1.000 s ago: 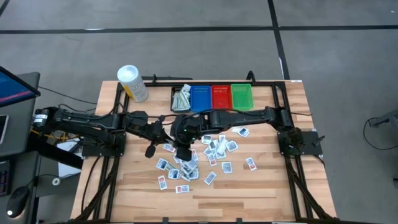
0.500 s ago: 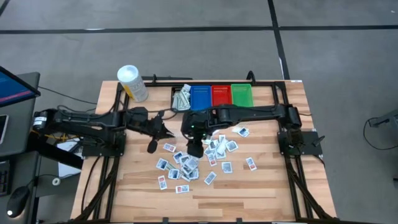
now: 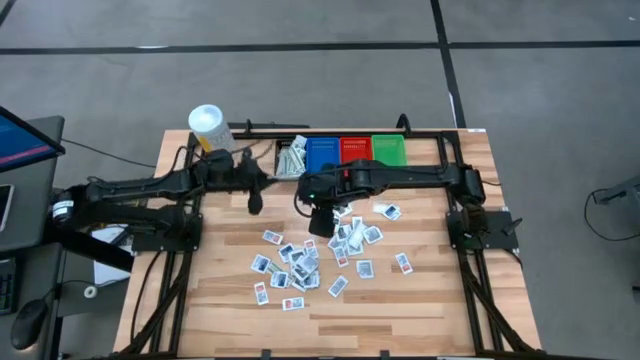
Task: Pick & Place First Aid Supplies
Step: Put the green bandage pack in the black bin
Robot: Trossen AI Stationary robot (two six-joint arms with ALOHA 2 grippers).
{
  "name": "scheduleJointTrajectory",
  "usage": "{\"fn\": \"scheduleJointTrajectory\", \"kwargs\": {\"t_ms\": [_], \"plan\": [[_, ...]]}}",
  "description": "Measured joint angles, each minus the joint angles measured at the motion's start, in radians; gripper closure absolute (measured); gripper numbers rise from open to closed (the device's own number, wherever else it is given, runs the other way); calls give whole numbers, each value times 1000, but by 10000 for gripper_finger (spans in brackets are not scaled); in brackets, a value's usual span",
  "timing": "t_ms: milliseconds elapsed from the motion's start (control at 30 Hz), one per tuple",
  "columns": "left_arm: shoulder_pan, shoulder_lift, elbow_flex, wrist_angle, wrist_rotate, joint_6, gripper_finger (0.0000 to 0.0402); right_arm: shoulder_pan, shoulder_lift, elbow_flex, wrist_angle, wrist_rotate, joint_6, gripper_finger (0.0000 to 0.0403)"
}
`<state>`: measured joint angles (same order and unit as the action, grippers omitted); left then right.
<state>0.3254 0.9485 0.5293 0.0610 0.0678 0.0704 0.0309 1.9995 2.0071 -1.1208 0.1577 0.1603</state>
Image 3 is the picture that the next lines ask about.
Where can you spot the black diagonal support beam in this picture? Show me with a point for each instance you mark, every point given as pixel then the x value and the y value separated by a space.
pixel 95 250

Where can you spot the black computer mouse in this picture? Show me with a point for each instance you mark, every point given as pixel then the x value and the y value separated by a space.
pixel 29 322

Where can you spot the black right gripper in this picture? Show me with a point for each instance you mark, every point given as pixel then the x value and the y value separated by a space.
pixel 321 222

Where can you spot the black frame clamp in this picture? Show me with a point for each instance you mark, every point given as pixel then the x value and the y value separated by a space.
pixel 403 122

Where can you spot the monitor with blue screen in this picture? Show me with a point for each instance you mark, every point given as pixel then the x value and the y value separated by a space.
pixel 20 140

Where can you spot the green slotted plastic basket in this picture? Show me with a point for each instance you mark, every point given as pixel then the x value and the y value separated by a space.
pixel 389 149

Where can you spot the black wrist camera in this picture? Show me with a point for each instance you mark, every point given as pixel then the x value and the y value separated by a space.
pixel 328 186
pixel 247 160

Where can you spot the white wipes canister yellow label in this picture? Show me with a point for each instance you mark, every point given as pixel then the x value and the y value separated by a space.
pixel 210 125

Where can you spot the red slotted plastic basket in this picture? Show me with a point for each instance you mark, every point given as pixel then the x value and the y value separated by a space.
pixel 356 149

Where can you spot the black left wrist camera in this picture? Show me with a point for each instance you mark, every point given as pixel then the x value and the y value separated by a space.
pixel 247 160

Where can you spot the black keyboard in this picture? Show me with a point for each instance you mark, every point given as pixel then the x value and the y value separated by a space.
pixel 6 292

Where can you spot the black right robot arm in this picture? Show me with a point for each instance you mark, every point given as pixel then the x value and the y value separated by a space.
pixel 400 177

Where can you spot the white paper sheet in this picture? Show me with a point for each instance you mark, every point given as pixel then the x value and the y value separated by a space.
pixel 107 260

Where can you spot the blue slotted plastic basket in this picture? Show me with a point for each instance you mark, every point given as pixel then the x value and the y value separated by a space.
pixel 323 150

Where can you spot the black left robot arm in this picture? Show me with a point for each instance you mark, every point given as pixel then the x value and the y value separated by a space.
pixel 140 187

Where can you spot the black slotted plastic basket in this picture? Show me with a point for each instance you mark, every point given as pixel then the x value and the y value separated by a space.
pixel 276 172

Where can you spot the smartphone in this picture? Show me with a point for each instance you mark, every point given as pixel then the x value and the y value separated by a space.
pixel 4 206

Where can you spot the long plain white packet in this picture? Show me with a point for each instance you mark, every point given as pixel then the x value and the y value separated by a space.
pixel 356 241
pixel 380 206

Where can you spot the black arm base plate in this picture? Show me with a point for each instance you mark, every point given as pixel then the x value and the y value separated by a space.
pixel 500 242
pixel 150 244

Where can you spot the grey stand foot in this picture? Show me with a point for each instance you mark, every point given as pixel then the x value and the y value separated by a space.
pixel 620 190

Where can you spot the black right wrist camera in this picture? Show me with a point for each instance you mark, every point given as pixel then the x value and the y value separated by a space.
pixel 328 186

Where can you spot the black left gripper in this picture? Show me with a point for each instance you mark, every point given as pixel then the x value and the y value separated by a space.
pixel 255 202

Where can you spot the white tape roll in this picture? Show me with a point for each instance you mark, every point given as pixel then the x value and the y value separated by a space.
pixel 90 291

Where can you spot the laptop with blue screen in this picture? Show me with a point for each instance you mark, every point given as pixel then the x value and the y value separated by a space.
pixel 30 200

